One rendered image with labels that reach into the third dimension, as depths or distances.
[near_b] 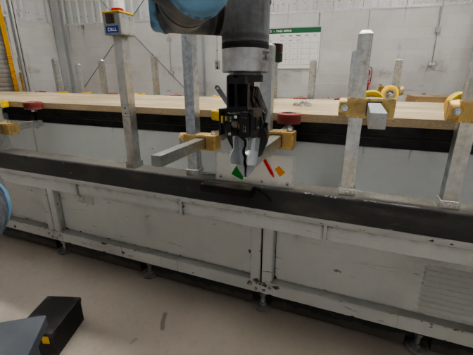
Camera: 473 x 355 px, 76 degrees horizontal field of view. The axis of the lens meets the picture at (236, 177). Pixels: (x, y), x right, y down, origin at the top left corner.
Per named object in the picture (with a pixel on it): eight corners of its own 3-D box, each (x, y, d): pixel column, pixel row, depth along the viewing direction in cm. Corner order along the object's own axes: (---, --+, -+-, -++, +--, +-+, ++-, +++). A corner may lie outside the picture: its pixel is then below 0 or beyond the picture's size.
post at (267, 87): (267, 204, 97) (272, 41, 82) (256, 203, 99) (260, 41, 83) (269, 201, 100) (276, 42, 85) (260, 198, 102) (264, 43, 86)
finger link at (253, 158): (238, 182, 63) (238, 138, 60) (247, 175, 68) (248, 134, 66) (252, 184, 62) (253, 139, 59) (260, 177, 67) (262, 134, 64)
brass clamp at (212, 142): (214, 151, 97) (213, 136, 96) (177, 148, 102) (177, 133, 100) (222, 148, 103) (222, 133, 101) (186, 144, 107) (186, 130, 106)
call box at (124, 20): (121, 36, 97) (118, 9, 94) (104, 37, 99) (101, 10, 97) (136, 39, 103) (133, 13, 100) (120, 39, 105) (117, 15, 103)
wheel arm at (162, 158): (162, 170, 77) (160, 154, 76) (150, 169, 79) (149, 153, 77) (229, 139, 116) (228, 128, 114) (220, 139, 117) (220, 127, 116)
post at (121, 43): (135, 168, 112) (121, 34, 98) (124, 167, 114) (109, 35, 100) (143, 165, 116) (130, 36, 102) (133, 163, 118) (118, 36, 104)
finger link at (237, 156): (224, 180, 64) (224, 137, 61) (234, 173, 69) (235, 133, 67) (238, 182, 63) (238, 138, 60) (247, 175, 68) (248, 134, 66)
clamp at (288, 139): (292, 150, 88) (293, 132, 87) (248, 146, 93) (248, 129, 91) (295, 146, 93) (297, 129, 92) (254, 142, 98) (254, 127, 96)
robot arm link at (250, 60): (232, 52, 64) (276, 51, 61) (232, 77, 65) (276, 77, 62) (214, 48, 56) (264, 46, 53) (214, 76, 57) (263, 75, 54)
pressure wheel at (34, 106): (29, 124, 152) (24, 100, 148) (48, 123, 154) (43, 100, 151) (25, 126, 145) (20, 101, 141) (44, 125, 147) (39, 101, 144)
